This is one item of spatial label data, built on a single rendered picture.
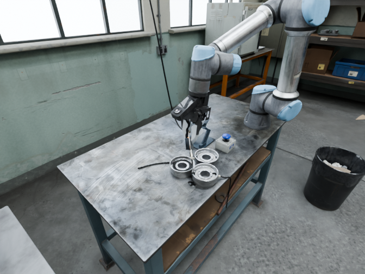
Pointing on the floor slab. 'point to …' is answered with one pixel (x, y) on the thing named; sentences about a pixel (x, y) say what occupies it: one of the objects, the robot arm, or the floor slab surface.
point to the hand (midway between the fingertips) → (188, 139)
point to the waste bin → (333, 177)
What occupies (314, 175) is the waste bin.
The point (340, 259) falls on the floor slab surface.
